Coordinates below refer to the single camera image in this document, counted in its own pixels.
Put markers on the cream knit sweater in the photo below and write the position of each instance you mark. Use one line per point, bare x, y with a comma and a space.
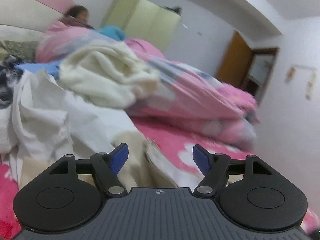
105, 75

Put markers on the pink floral duvet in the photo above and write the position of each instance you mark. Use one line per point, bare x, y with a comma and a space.
195, 92

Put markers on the pink and white headboard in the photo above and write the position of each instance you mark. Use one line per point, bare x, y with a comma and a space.
25, 12

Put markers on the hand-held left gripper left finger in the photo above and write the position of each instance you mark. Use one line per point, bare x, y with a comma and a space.
120, 158

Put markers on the dark bundle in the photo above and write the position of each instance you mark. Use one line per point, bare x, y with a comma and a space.
173, 8

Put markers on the wooden door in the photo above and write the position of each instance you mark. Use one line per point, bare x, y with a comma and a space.
232, 60

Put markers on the turquoise cloth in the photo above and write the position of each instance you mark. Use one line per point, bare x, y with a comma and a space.
112, 32

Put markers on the pale yellow wardrobe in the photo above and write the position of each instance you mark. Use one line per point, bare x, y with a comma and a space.
150, 22

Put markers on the light blue garment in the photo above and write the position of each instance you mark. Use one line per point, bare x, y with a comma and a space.
37, 67

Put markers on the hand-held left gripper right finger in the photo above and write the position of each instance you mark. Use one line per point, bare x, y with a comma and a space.
201, 160

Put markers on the black white plaid shirt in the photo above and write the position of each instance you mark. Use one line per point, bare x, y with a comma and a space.
7, 80

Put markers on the white garment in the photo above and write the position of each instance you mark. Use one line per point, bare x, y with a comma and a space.
50, 115

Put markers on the beige zip hoodie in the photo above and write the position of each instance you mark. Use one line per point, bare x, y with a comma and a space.
150, 165

